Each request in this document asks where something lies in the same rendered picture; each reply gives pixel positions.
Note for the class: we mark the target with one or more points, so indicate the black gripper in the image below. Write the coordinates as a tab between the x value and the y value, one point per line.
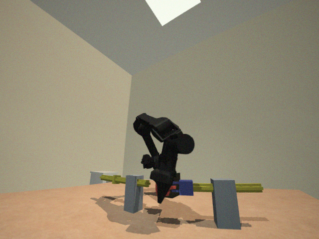
164	174

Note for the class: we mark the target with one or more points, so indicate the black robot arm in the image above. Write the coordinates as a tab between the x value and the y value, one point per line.
164	130

